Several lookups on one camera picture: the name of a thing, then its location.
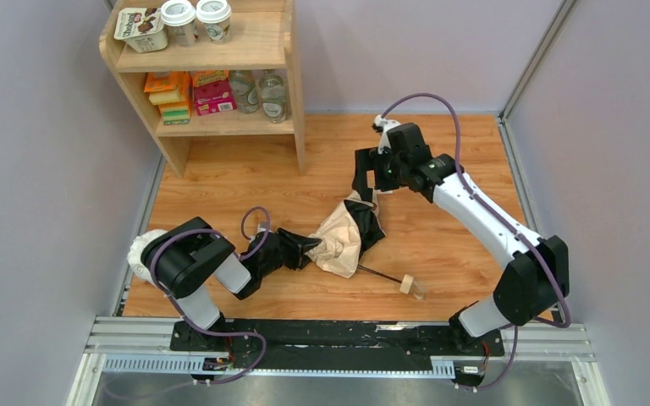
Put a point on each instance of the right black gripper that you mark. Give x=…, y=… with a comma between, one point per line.
x=370, y=162

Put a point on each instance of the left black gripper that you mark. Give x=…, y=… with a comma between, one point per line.
x=283, y=249

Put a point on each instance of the beige folding umbrella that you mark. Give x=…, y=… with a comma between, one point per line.
x=347, y=233

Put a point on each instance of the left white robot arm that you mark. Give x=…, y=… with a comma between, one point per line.
x=180, y=261

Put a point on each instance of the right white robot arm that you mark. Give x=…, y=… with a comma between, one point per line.
x=535, y=270

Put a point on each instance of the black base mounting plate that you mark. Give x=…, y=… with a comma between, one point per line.
x=331, y=345

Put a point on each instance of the right clear glass bottle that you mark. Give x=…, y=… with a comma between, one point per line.
x=273, y=96

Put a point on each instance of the clear glass bottle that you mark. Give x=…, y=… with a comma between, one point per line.
x=273, y=96
x=243, y=86

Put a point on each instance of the wooden shelf unit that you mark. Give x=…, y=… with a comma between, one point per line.
x=263, y=35

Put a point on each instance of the left clear glass bottle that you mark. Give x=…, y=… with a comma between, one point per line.
x=243, y=86

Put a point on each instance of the white crumpled plastic bag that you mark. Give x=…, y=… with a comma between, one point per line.
x=137, y=248

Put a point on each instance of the pink orange snack box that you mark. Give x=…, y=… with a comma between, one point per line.
x=211, y=92

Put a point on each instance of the orange sponge pack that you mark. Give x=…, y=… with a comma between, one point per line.
x=170, y=93

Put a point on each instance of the right white lidded cup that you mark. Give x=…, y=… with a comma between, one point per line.
x=214, y=16

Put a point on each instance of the white lidded cup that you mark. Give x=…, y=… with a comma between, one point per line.
x=214, y=16
x=180, y=18

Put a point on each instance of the left white lidded cup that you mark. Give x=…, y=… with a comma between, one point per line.
x=180, y=18

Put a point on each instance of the Chobani yogurt tub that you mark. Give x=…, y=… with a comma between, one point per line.
x=142, y=29

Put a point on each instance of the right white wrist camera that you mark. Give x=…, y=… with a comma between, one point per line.
x=382, y=126

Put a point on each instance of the aluminium frame rail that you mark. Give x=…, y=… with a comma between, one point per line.
x=536, y=342

